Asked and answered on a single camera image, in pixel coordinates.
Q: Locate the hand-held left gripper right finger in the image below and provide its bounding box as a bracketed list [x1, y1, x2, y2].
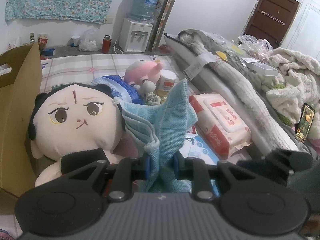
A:
[174, 153, 253, 202]

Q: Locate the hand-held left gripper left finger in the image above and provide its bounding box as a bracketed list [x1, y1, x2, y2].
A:
[61, 155, 150, 202]

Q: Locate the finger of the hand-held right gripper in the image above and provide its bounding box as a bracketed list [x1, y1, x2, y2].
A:
[240, 149, 314, 178]

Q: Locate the blue and white mask box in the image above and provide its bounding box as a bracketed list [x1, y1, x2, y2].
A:
[179, 126, 222, 198]

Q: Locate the light blue towel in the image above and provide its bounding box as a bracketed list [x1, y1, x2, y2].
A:
[121, 79, 198, 193]

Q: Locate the blue and white tissue packet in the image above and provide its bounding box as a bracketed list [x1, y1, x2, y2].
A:
[90, 75, 140, 104]

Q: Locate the brown cardboard box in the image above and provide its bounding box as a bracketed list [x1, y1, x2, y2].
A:
[0, 41, 43, 198]

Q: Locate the smartphone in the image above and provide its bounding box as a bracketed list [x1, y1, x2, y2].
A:
[295, 102, 315, 144]

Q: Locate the red wet wipes pack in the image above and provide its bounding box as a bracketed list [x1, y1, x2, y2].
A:
[189, 93, 253, 159]

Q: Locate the green scrunchie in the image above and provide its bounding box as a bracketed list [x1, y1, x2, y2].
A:
[144, 91, 167, 105]

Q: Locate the cream fleece blanket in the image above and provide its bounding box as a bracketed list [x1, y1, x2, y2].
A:
[260, 47, 320, 130]

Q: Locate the white jar with red label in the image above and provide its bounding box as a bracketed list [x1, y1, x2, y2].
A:
[156, 70, 178, 98]

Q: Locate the black-haired plush doll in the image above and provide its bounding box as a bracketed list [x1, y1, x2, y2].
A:
[27, 82, 125, 188]

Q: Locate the small grey box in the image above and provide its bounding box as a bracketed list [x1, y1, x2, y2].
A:
[246, 61, 278, 77]

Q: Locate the pink plush pig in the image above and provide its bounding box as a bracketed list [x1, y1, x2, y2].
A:
[124, 60, 164, 94]

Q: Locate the clear plastic bag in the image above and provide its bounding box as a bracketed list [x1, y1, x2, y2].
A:
[237, 34, 275, 60]

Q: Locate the red thermos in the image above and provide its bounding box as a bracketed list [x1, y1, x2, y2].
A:
[101, 35, 112, 54]

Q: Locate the grey plastic packaging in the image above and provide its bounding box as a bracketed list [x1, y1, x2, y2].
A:
[180, 29, 278, 78]

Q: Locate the white water dispenser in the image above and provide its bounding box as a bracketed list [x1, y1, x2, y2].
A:
[119, 17, 154, 53]

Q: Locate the white plastic bag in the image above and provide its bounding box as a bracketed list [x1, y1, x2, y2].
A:
[79, 27, 100, 52]

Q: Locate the white wardrobe door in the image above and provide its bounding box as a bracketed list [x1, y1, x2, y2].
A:
[282, 0, 320, 63]

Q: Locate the white door hook rack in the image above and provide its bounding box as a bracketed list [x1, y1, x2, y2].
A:
[260, 10, 287, 27]

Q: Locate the brown wooden door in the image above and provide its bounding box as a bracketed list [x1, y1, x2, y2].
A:
[244, 0, 300, 49]

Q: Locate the blue water bottle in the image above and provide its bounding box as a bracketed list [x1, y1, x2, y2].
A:
[131, 0, 165, 23]

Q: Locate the teal floral curtain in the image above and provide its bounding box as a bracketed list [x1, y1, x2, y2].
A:
[5, 0, 130, 24]

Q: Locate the white power cable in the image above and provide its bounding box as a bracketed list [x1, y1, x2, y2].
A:
[112, 42, 125, 54]

